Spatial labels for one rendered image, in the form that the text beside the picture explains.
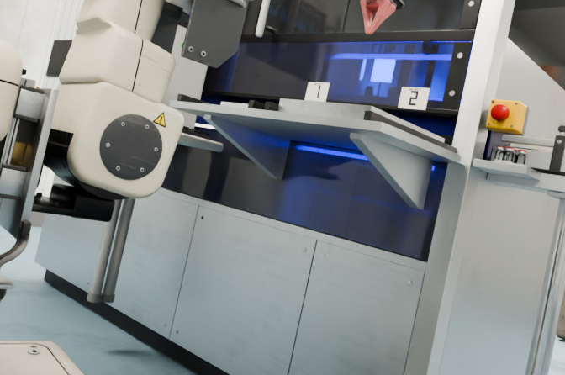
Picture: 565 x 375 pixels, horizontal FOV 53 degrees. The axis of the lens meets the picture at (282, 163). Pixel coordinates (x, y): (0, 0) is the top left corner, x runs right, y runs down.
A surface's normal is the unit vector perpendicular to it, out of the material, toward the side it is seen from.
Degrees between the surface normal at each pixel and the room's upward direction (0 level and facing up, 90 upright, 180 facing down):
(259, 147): 90
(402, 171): 90
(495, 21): 90
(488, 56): 90
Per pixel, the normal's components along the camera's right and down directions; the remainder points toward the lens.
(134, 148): 0.61, 0.11
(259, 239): -0.65, -0.17
